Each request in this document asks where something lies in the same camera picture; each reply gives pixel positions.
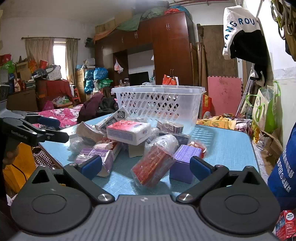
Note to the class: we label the dark packet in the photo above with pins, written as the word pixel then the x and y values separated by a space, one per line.
pixel 178 139

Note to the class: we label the brown wooden board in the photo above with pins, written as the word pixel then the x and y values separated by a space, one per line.
pixel 217 51

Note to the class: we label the white roll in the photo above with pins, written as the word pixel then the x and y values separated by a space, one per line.
pixel 164 143

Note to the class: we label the brown paper packet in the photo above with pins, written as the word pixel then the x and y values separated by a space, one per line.
pixel 86 132

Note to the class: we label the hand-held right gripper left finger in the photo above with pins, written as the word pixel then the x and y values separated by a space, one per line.
pixel 91 165

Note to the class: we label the person's left hand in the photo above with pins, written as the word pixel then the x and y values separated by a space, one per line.
pixel 10 155

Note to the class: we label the brown printed box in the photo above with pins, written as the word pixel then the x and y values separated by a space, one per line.
pixel 170 127

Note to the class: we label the white box with dark label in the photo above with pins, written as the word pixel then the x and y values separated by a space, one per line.
pixel 113 118

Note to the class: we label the orange and white plastic bag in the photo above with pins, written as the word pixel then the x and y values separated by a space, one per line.
pixel 170 80

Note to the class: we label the small red packet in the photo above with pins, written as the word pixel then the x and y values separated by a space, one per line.
pixel 198 147

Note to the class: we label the green cloth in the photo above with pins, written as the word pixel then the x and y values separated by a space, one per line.
pixel 134 20

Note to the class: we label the beige curtain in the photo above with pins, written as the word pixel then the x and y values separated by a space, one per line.
pixel 38 51
pixel 71 60

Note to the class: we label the cardboard boxes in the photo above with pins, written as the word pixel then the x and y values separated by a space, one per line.
pixel 108 23

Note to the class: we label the white plastic lattice basket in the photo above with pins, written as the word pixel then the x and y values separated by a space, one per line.
pixel 159 104

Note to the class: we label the yellow printed blanket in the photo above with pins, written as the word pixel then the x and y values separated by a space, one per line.
pixel 217 122

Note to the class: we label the red and white tissue pack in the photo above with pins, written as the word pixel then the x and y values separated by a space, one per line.
pixel 129 132

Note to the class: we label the pink floral blanket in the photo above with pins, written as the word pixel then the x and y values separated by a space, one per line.
pixel 60 115

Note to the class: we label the metal folding rack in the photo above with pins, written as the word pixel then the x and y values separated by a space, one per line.
pixel 246 90

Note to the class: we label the red packet in clear wrap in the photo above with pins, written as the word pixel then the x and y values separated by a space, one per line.
pixel 152 166

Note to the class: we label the green and white tote bag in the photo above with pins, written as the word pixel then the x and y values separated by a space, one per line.
pixel 266 111

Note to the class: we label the red printed box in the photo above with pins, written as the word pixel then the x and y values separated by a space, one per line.
pixel 286 224

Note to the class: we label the red and yellow bag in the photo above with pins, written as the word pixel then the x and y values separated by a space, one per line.
pixel 207 105

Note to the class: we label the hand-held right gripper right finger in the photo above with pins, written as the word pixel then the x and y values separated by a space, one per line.
pixel 200 168

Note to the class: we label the purple box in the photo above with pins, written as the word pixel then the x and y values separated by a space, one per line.
pixel 183 160

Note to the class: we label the pink foam mat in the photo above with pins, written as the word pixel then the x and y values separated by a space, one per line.
pixel 223 95

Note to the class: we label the black clothing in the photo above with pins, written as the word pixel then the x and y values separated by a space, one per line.
pixel 109 105

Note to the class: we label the white hanging bag blue print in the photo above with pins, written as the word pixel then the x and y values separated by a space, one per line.
pixel 233 34

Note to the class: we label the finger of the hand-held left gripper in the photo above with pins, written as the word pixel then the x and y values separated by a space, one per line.
pixel 56 138
pixel 49 122

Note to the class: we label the cardboard piece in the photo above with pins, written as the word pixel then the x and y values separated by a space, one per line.
pixel 136 150

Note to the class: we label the dark purple clothing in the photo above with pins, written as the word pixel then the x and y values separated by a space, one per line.
pixel 91 106

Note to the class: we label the clear plastic bag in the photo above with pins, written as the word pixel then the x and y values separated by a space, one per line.
pixel 77 144

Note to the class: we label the red cloth covered cabinet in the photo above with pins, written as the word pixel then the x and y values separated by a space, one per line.
pixel 55 89

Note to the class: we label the person's blue jacket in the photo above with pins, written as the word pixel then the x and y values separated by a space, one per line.
pixel 284 171

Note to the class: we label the blue plastic bags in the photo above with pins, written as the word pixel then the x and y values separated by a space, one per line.
pixel 97 75

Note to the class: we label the brown wooden wardrobe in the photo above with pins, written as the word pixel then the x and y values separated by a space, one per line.
pixel 171 46

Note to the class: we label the small white hanging bag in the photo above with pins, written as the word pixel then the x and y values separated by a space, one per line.
pixel 118 66

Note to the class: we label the black hanging garment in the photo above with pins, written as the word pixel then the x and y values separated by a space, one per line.
pixel 252 48

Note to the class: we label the black monitor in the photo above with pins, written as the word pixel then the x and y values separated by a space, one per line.
pixel 138 78

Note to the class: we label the window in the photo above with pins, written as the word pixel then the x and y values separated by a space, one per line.
pixel 60 58

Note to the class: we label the clothes hangers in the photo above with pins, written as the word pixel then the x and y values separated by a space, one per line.
pixel 281 18

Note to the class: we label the purple packet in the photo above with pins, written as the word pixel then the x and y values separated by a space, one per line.
pixel 101 154

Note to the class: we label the plaid cloth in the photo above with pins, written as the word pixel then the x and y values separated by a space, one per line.
pixel 42 157

